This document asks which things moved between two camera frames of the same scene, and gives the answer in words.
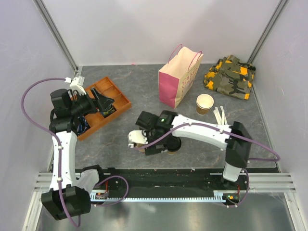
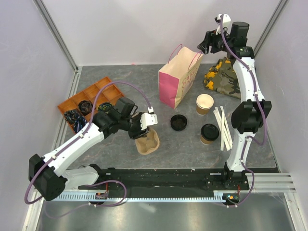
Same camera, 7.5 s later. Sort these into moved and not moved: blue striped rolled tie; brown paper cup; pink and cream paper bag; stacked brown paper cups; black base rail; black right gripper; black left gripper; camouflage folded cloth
Moved: black left gripper; brown paper cup; black right gripper
Not moved: black base rail; camouflage folded cloth; stacked brown paper cups; blue striped rolled tie; pink and cream paper bag
